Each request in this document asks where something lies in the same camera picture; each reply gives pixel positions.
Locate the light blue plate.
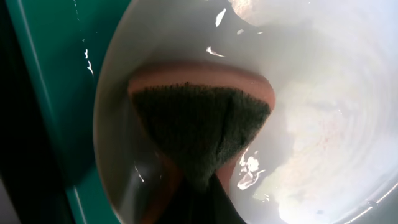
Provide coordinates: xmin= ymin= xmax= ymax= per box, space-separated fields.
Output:
xmin=93 ymin=0 xmax=397 ymax=223

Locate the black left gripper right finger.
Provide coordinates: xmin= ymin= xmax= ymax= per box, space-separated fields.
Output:
xmin=200 ymin=174 xmax=246 ymax=224

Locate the black water tray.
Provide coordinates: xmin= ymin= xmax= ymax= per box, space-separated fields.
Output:
xmin=1 ymin=1 xmax=74 ymax=223

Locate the green orange sponge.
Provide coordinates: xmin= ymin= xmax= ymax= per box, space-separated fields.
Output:
xmin=127 ymin=62 xmax=275 ymax=223

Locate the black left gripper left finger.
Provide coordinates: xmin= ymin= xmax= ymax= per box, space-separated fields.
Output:
xmin=155 ymin=179 xmax=200 ymax=224

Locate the teal plastic tray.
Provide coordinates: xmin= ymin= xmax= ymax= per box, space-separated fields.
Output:
xmin=6 ymin=0 xmax=129 ymax=223

